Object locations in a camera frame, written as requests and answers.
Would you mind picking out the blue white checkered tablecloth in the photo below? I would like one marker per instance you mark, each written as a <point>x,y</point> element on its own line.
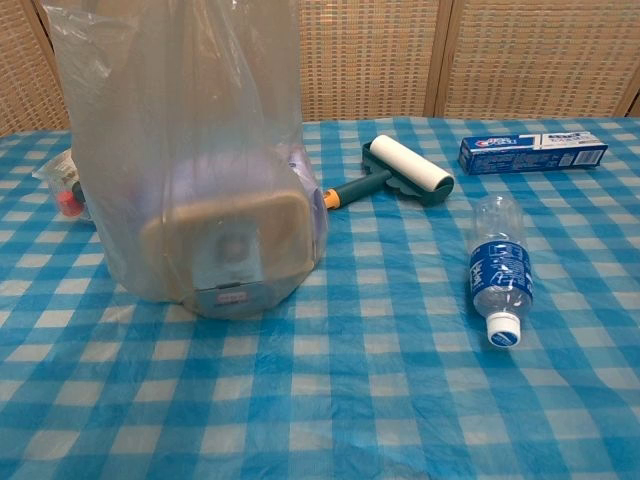
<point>350,390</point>

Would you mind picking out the translucent plastic bag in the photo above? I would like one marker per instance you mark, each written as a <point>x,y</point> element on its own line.
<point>150,125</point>

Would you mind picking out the teal lint roller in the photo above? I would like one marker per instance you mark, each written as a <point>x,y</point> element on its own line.
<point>415,165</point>

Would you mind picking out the beige lidded container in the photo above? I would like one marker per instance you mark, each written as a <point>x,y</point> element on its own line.
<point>280,225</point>

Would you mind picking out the woven bamboo folding screen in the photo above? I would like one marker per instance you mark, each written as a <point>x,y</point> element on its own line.
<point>375,55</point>

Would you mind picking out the grey small box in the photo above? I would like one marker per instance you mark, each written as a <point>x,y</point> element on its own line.
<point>227,280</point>

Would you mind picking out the clear bottle blue label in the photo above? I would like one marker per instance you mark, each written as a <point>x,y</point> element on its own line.
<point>500,270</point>

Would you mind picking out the blue toothpaste box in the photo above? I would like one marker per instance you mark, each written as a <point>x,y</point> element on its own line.
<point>510,155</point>

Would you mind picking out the red item clear packet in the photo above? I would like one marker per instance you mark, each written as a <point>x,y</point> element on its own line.
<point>67,200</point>

